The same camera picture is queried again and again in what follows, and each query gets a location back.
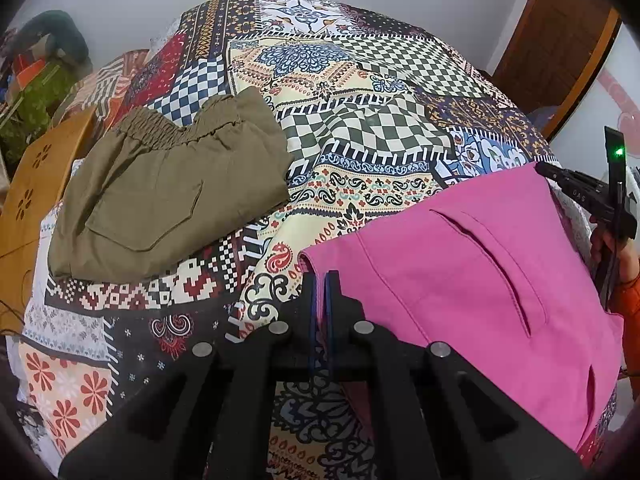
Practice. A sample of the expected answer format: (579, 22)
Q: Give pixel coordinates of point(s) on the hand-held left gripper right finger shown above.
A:
(400, 410)

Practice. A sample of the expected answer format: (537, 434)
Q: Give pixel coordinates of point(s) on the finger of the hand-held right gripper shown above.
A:
(580, 195)

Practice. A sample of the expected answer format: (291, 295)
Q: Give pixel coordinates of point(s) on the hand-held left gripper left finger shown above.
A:
(250, 410)

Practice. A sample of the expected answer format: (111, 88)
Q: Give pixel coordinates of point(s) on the pink pants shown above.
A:
(450, 285)

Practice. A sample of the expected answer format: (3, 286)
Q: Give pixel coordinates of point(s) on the olive green pants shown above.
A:
(165, 190)

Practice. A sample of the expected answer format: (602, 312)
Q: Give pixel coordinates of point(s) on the person's right hand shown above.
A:
(598, 245)

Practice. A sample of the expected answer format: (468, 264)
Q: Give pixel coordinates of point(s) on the white heart-print sliding door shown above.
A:
(600, 105)

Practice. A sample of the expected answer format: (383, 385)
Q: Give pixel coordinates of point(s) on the brown wooden door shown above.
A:
(555, 25)

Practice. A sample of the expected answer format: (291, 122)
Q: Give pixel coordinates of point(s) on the patchwork printed bedspread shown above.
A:
(350, 110)

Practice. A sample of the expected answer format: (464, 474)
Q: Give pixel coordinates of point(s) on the wooden lap tray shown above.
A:
(35, 200)

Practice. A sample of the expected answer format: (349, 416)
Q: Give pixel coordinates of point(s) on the orange striped blanket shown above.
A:
(110, 80)

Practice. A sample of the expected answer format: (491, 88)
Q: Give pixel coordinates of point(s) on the green bag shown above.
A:
(35, 100)

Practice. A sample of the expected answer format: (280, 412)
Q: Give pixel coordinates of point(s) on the grey plush pillow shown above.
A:
(55, 35)

